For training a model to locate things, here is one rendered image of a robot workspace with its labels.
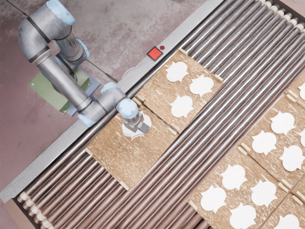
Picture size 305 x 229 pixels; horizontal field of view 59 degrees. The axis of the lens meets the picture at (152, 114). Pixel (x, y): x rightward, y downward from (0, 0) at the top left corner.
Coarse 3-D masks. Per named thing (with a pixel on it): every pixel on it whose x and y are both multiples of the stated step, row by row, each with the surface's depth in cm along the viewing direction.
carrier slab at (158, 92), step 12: (168, 60) 165; (180, 60) 165; (192, 60) 164; (192, 72) 162; (204, 72) 162; (156, 84) 161; (168, 84) 161; (180, 84) 160; (216, 84) 159; (144, 96) 159; (156, 96) 159; (168, 96) 159; (180, 96) 158; (192, 96) 158; (204, 96) 158; (156, 108) 157; (168, 108) 157; (168, 120) 155; (180, 120) 154; (180, 132) 152
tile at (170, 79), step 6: (174, 66) 163; (180, 66) 163; (186, 66) 162; (168, 72) 162; (174, 72) 162; (180, 72) 161; (186, 72) 161; (168, 78) 161; (174, 78) 161; (180, 78) 160
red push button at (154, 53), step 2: (154, 48) 169; (152, 50) 168; (154, 50) 168; (156, 50) 168; (150, 52) 168; (152, 52) 168; (154, 52) 168; (156, 52) 168; (158, 52) 168; (160, 52) 168; (148, 54) 168; (150, 54) 168; (152, 54) 168; (154, 54) 168; (156, 54) 168; (158, 54) 168; (160, 54) 168; (152, 56) 167; (154, 56) 167; (156, 56) 167; (154, 58) 167; (156, 58) 167
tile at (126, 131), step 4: (144, 116) 143; (144, 120) 142; (148, 120) 142; (148, 124) 142; (124, 128) 142; (124, 132) 141; (128, 132) 141; (132, 132) 141; (136, 132) 141; (140, 132) 141; (132, 136) 140
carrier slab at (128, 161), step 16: (144, 112) 157; (112, 128) 155; (160, 128) 154; (96, 144) 153; (112, 144) 152; (128, 144) 152; (144, 144) 151; (160, 144) 151; (96, 160) 150; (112, 160) 150; (128, 160) 149; (144, 160) 149; (128, 176) 147
